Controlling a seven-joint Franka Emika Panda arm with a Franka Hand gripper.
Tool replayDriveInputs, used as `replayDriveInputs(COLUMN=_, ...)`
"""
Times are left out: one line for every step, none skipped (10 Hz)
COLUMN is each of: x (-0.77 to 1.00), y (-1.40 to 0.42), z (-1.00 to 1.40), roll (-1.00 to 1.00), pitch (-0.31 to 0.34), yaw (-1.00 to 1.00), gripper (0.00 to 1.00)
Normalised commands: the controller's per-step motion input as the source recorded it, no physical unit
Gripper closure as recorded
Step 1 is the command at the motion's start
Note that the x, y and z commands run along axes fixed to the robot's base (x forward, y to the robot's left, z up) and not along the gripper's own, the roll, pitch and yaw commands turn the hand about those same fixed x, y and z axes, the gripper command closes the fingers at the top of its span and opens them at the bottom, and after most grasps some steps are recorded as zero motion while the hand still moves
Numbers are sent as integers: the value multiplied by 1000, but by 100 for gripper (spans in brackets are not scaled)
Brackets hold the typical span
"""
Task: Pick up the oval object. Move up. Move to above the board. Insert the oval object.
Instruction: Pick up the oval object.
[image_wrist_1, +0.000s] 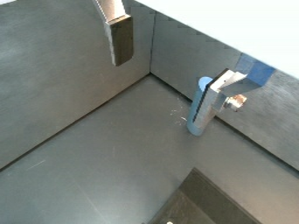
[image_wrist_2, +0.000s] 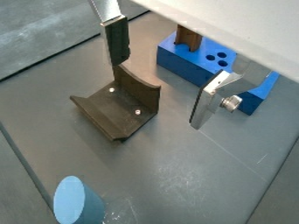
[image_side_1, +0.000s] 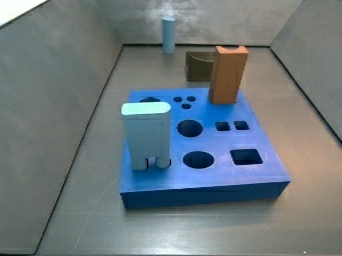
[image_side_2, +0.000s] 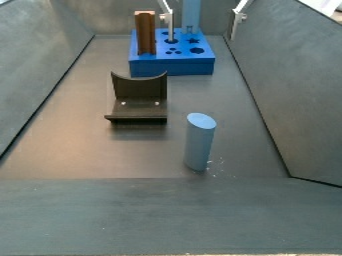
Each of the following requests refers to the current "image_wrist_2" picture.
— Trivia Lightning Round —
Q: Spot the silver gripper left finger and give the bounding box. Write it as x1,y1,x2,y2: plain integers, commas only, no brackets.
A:
88,0,131,67

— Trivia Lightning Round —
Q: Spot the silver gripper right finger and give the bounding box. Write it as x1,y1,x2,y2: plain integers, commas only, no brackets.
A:
190,54,272,130

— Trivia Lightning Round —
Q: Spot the light blue oval peg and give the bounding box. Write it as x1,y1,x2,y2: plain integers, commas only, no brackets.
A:
54,176,106,224

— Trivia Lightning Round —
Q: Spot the blue shape sorting board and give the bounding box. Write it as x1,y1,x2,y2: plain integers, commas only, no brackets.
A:
156,32,279,116

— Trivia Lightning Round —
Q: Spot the brown grooved block peg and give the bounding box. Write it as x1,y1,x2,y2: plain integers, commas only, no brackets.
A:
174,25,202,52

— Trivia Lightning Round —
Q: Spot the black curved cradle stand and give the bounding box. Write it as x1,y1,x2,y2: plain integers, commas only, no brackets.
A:
70,65,162,141

